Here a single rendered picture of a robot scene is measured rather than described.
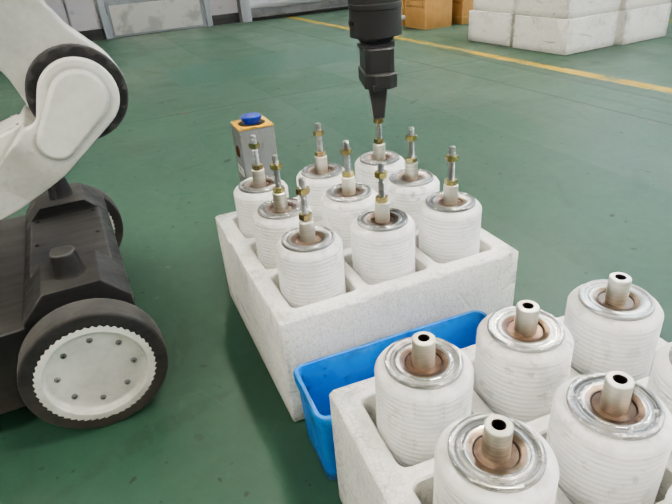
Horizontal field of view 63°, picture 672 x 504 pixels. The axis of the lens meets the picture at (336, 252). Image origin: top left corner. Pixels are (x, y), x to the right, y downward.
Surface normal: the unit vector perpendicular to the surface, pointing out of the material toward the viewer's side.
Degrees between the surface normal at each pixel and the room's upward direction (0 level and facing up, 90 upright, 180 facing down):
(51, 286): 0
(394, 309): 90
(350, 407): 0
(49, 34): 90
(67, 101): 90
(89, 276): 0
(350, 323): 90
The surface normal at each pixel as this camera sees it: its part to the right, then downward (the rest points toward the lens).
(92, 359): 0.44, 0.41
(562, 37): -0.87, 0.29
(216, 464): -0.07, -0.87
